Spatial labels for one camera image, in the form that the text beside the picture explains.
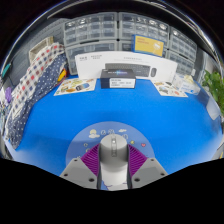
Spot green plant in white pot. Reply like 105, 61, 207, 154
201, 69, 224, 122

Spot white computer mouse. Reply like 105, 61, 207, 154
98, 133, 129, 191

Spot grey metal shelf unit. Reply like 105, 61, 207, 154
6, 0, 218, 51

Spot yellow blue box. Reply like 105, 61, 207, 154
132, 34, 165, 58

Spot small black box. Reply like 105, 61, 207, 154
99, 68, 137, 90

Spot beige woven basket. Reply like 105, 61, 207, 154
28, 35, 54, 63

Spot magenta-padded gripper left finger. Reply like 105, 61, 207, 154
59, 143, 103, 190

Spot long white keyboard box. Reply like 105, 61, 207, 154
74, 50, 179, 81

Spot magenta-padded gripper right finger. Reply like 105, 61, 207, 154
127, 144, 169, 190

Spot white blue glove box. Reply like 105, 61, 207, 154
173, 73, 202, 96

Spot dark blue dotted cloth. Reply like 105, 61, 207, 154
4, 53, 68, 149

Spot round blue rabbit mouse pad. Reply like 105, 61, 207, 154
65, 121, 156, 192

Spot colourful sticker sheet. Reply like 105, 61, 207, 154
54, 78, 97, 97
151, 79, 189, 98

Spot red white checkered cloth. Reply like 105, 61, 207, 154
6, 42, 66, 118

